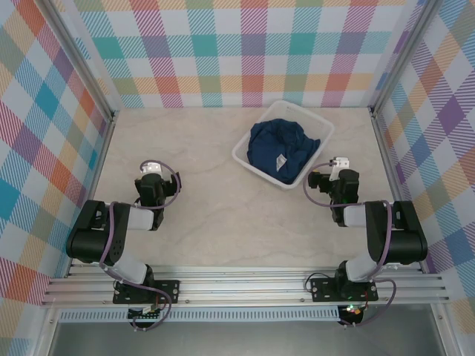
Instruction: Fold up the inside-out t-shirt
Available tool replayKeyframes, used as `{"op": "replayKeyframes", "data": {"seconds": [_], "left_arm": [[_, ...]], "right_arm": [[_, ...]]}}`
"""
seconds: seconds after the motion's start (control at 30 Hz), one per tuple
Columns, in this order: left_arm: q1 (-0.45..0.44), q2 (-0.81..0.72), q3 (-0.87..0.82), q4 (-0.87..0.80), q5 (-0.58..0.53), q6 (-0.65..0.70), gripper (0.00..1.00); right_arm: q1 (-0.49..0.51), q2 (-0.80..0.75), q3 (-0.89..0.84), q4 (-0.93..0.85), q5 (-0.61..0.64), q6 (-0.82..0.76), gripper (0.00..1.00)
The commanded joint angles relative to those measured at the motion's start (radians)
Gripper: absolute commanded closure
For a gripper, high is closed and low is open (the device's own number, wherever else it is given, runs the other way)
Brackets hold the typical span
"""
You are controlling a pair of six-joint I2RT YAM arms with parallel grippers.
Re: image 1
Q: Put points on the navy blue t-shirt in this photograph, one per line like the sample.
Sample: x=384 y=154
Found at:
x=274 y=144

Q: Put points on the white plastic mesh basket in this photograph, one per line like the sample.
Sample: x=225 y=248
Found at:
x=293 y=111

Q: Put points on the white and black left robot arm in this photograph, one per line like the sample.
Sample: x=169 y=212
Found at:
x=89 y=241

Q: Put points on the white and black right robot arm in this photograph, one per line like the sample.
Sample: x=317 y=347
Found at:
x=404 y=241

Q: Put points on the small circuit board with LEDs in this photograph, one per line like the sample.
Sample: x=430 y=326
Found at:
x=352 y=310

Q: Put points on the grey metal sheet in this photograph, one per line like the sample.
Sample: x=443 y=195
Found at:
x=241 y=341

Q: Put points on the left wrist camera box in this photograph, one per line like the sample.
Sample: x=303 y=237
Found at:
x=151 y=169

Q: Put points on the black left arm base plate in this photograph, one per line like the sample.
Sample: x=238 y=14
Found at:
x=168 y=291

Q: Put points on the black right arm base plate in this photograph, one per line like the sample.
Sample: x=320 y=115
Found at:
x=323 y=291

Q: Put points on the aluminium mounting rail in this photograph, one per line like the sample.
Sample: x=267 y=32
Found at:
x=241 y=287

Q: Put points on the aluminium corner post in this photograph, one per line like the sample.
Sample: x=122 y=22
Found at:
x=402 y=55
x=79 y=59

